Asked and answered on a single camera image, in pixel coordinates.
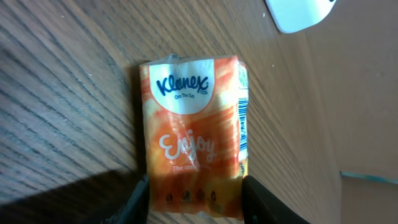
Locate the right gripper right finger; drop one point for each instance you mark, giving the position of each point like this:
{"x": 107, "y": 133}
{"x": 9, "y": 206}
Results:
{"x": 261, "y": 206}

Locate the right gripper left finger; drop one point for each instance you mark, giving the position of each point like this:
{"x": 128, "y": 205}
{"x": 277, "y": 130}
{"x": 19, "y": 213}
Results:
{"x": 136, "y": 208}

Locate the orange small box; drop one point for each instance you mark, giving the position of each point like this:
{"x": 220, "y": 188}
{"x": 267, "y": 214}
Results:
{"x": 195, "y": 130}

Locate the white barcode scanner stand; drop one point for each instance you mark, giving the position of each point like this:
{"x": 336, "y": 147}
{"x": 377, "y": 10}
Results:
{"x": 291, "y": 16}

